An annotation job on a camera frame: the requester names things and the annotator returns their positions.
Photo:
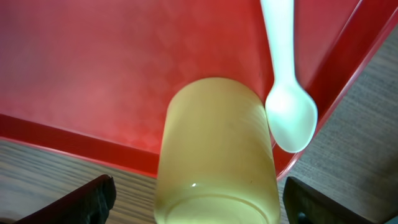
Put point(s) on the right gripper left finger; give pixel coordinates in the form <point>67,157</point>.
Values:
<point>89,204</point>

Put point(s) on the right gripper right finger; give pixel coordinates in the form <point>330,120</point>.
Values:
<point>304,204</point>

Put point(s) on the white plastic spoon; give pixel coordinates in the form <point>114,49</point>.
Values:
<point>291,112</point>

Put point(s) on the yellow plastic cup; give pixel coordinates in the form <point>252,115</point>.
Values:
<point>216,162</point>

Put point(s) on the red serving tray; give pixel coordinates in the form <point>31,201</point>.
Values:
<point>93,79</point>

